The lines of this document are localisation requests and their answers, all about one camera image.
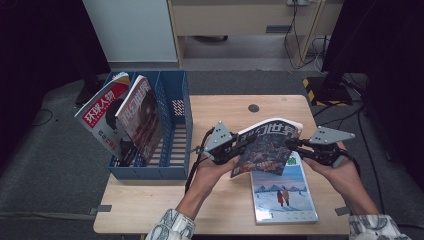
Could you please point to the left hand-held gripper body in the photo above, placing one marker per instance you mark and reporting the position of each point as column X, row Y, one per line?
column 221, row 148

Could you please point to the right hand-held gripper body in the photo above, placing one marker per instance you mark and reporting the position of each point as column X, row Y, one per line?
column 328, row 151

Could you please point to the dark blue illustrated magazine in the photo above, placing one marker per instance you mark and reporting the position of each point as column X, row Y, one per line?
column 266, row 153

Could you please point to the snow scene magazine green title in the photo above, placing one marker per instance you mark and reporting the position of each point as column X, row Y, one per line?
column 283, row 206

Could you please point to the blue plastic file rack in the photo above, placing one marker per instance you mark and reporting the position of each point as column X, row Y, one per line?
column 166, row 173

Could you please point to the red-brown planet cover magazine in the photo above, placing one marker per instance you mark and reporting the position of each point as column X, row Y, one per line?
column 143, row 123

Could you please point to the portrait magazine with red label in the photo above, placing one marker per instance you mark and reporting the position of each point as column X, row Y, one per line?
column 100, row 110

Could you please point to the person's left hand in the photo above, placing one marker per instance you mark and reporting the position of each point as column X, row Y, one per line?
column 210, row 176

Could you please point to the person's right hand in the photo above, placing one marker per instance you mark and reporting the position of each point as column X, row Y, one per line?
column 343, row 180

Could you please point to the grey round table grommet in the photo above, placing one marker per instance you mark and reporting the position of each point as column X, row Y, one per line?
column 253, row 108

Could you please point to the black stand with striped base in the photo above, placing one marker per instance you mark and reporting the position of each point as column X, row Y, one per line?
column 330, row 91
column 85, row 96

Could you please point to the grey tape piece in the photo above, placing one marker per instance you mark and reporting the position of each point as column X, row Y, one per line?
column 100, row 209
column 342, row 211

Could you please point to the dark curtain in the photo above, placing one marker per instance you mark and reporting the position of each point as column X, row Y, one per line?
column 393, row 66

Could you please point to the beige wooden desk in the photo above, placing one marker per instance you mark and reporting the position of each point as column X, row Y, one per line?
column 233, row 18

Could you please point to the white cabinet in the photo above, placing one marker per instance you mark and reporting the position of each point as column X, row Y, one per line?
column 133, row 30

